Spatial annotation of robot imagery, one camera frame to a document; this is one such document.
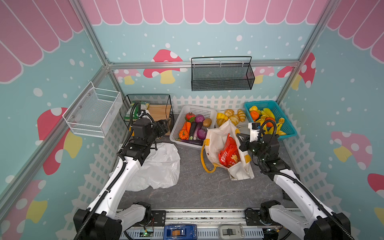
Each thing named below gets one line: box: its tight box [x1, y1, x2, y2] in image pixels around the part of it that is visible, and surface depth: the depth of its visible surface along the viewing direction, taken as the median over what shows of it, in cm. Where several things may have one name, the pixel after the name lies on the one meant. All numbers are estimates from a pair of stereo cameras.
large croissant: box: [229, 114, 240, 127], surface depth 115 cm
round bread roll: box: [224, 109, 235, 118], surface depth 119 cm
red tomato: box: [185, 112, 196, 123], surface depth 112 cm
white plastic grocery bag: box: [126, 142, 181, 192], surface depth 87 cm
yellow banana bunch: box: [268, 117, 287, 136], surface depth 108 cm
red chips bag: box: [218, 133, 241, 168], surface depth 87 cm
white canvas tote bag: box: [200, 120, 255, 181], surface depth 86 cm
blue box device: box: [163, 224, 197, 240], surface depth 68 cm
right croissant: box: [237, 109, 246, 123], surface depth 119 cm
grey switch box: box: [218, 224, 245, 239], surface depth 69 cm
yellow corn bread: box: [216, 112, 229, 121], surface depth 118 cm
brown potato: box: [203, 118, 212, 128], surface depth 111 cm
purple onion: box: [195, 114, 205, 123], surface depth 112 cm
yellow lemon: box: [249, 105, 258, 112], surface depth 115 cm
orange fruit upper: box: [250, 110, 260, 122], surface depth 111 cm
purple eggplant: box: [189, 121, 197, 141], surface depth 108 cm
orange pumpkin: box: [179, 129, 189, 141], surface depth 102 cm
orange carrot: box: [182, 121, 192, 134], surface depth 111 cm
